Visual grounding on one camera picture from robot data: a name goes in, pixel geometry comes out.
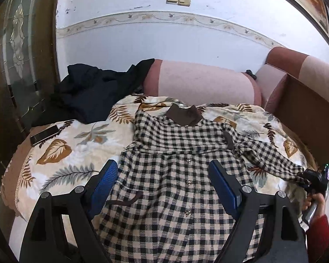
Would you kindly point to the checked button shirt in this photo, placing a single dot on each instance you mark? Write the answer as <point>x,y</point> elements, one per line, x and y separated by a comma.
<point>167,175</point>

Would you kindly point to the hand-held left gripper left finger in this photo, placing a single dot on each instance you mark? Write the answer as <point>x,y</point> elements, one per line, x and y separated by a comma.
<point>107,182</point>

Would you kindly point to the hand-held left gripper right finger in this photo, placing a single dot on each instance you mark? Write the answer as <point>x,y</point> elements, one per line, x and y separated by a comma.
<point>224,187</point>

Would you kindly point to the person's right forearm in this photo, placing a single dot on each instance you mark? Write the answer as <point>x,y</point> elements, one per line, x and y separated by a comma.
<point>322,232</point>

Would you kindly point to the wooden door with patterned glass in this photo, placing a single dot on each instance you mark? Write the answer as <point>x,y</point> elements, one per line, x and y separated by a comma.
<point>19,46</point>

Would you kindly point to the black smartphone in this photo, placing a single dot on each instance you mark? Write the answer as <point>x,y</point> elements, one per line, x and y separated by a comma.
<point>44,135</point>

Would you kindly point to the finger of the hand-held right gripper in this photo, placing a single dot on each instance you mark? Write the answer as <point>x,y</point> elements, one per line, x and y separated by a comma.
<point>303,176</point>

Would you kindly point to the black garment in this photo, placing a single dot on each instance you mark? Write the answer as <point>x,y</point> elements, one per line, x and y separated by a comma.
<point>85,96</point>

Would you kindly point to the small black object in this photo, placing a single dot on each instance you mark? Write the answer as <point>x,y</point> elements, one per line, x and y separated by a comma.
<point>251,74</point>

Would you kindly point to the person's right hand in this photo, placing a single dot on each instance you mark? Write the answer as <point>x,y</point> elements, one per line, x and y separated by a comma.
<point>318,204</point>

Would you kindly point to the large framed picture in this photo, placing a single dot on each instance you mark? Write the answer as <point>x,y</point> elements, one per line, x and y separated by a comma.
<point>304,0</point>

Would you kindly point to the leaf print blanket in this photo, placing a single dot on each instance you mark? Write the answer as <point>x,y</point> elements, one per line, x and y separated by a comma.
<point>71,142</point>

